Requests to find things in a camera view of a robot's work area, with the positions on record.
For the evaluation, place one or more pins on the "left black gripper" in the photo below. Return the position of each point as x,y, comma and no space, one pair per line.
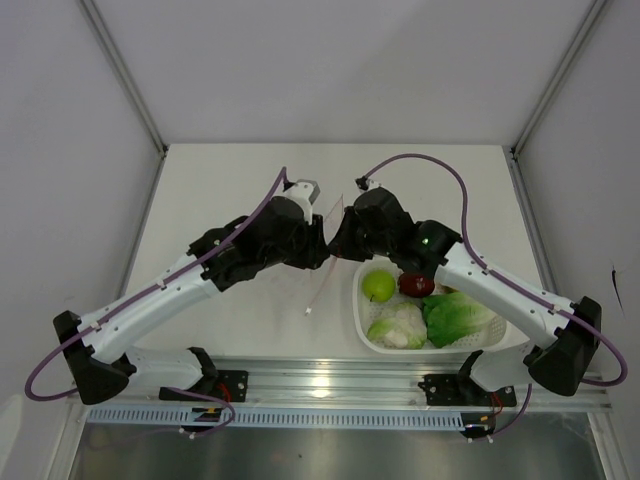
314,253

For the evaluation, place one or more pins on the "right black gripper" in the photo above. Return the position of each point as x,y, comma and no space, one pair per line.
342,245

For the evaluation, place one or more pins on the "clear pink zip top bag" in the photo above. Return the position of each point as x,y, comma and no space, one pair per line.
321,277

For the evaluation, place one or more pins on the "pale green cabbage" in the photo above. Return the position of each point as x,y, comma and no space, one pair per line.
400,326

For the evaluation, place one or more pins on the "green lettuce leaf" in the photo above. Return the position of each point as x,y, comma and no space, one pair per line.
450,317

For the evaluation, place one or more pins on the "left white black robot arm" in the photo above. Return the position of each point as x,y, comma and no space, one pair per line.
100,349

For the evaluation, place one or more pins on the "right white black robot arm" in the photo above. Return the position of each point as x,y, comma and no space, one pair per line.
561,334

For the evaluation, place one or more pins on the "green apple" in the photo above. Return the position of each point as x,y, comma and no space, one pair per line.
378,286

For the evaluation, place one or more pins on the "white perforated plastic basket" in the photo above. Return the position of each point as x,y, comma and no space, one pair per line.
499,334

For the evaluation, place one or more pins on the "red apple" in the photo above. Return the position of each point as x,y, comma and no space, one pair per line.
415,285

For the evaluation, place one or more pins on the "yellow orange mango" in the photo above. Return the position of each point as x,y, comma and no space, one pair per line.
448,288

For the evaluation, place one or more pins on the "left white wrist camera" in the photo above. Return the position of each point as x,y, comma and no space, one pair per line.
303,193

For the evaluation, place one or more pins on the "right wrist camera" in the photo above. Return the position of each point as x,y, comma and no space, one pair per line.
365,184

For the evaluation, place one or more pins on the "aluminium mounting rail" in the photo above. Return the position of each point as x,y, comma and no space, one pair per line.
372,383

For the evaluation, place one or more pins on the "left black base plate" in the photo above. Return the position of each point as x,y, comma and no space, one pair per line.
230,386

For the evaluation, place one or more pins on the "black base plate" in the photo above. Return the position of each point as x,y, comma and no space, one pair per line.
456,390
230,386

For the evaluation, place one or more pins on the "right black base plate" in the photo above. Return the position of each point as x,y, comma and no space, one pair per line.
456,390

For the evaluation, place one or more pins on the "white slotted cable duct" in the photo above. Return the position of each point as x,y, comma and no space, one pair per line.
243,416

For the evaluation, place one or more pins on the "left aluminium frame post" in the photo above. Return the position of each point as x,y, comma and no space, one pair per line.
120,69

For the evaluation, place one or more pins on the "aluminium frame post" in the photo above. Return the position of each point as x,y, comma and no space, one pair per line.
120,69
569,58

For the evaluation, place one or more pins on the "right aluminium frame post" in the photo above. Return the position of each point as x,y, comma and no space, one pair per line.
569,58

